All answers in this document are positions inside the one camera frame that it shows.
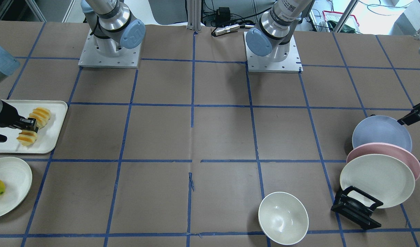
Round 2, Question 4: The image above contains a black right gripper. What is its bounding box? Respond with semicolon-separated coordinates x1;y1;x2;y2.
0;99;39;143

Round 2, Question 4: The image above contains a striped bread loaf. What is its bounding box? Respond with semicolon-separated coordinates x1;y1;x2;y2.
16;107;52;146

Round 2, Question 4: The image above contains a blue plate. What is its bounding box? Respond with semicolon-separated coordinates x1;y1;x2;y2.
352;115;413;152

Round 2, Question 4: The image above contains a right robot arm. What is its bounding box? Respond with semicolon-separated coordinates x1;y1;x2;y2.
0;45;38;145

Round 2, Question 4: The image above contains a cream plate under lemon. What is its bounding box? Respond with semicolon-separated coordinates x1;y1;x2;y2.
0;157;32;217

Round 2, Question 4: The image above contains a pink plate in rack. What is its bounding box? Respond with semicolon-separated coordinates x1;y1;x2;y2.
346;142;420;181

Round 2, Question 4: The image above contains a cream plate in rack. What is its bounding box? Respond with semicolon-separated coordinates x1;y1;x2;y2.
340;154;416;209

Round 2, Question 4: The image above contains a white rectangular tray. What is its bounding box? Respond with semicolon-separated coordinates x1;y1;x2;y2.
0;100;68;154

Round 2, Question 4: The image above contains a black power adapter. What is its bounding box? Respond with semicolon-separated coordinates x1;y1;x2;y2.
215;7;231;23

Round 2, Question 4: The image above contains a cream ceramic bowl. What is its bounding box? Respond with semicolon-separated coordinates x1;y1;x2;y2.
258;192;310;246

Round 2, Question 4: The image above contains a black dish rack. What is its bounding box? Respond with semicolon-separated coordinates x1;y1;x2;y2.
331;186;384;230

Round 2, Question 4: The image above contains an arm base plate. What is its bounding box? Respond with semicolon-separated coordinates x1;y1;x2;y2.
78;30;142;69
244;30;303;73

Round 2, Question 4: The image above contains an aluminium frame post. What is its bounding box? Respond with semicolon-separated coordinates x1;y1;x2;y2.
186;0;203;33

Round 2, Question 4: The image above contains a silver cable connector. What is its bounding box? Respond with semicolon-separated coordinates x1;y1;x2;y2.
211;24;240;37

